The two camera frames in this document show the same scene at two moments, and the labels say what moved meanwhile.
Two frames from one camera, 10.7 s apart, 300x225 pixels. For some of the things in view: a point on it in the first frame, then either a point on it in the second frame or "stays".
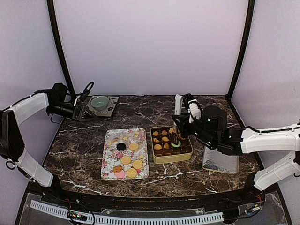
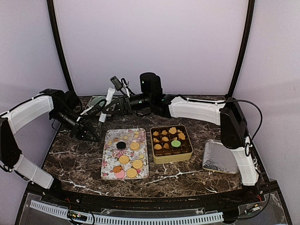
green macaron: (174, 145) stays
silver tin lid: (214, 160) stays
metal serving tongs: (178, 104) -> (102, 117)
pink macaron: (121, 175) stays
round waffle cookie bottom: (131, 173) stays
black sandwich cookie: (121, 146) stays
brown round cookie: (157, 146) stays
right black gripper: (183, 127) -> (123, 105)
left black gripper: (78, 112) -> (80, 130)
